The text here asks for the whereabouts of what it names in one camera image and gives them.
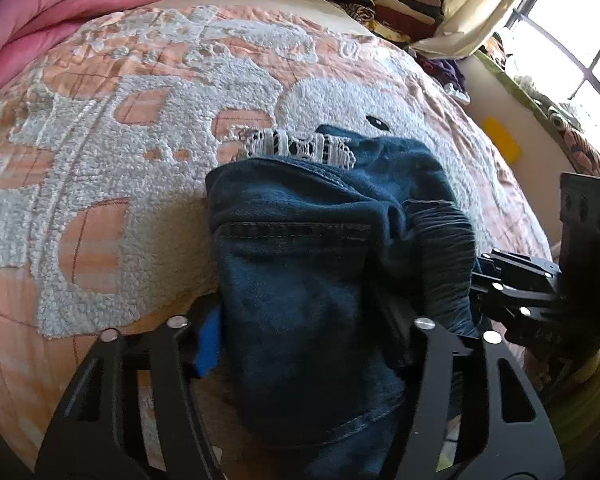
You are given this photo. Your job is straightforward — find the blue denim pants with lace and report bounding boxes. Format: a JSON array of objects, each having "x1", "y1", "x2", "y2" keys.
[{"x1": 206, "y1": 125, "x2": 477, "y2": 479}]

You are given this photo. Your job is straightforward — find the yellow sticky note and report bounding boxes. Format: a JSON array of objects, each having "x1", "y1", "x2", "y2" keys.
[{"x1": 481, "y1": 117, "x2": 521, "y2": 165}]

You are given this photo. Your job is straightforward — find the green fleece sleeve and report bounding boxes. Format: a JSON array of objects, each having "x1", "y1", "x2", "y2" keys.
[{"x1": 546, "y1": 362, "x2": 600, "y2": 464}]

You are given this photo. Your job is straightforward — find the peach white textured bedspread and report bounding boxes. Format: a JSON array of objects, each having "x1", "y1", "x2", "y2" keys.
[{"x1": 0, "y1": 0, "x2": 550, "y2": 467}]

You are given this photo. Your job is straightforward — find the purple cloth near curtain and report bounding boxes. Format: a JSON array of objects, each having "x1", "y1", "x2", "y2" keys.
[{"x1": 416, "y1": 55, "x2": 466, "y2": 92}]

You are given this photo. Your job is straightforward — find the cream curtain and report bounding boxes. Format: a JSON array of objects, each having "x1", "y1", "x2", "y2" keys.
[{"x1": 411, "y1": 0, "x2": 519, "y2": 60}]

